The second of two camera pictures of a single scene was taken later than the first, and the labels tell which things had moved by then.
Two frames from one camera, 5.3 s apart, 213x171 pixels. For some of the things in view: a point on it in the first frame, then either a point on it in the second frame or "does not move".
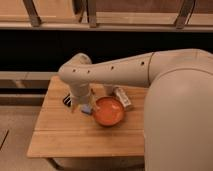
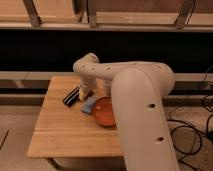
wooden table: (62, 132) does not move
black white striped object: (67, 100) does not move
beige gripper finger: (94, 104) to (91, 93)
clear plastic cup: (108, 90) does not move
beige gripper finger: (73, 107) to (82, 95)
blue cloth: (86, 108) does not move
